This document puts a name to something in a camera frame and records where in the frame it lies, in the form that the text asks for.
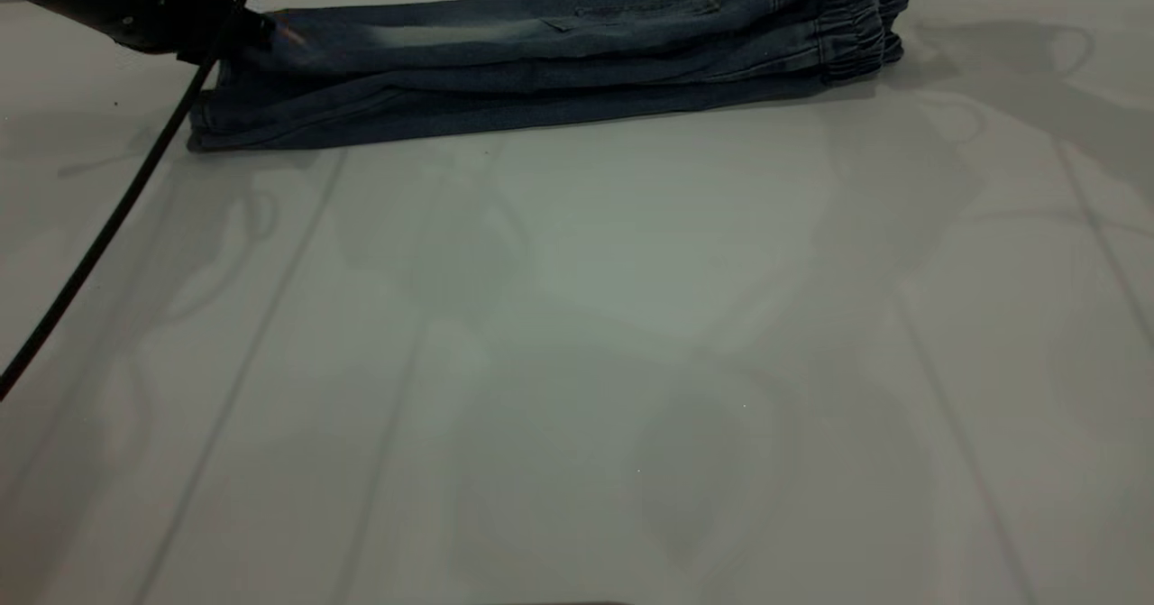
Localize left arm braided black cable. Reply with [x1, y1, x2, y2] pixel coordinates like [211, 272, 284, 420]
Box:
[0, 0, 268, 403]

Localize blue denim printed shorts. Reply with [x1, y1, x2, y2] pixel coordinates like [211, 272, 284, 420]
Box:
[187, 0, 910, 152]

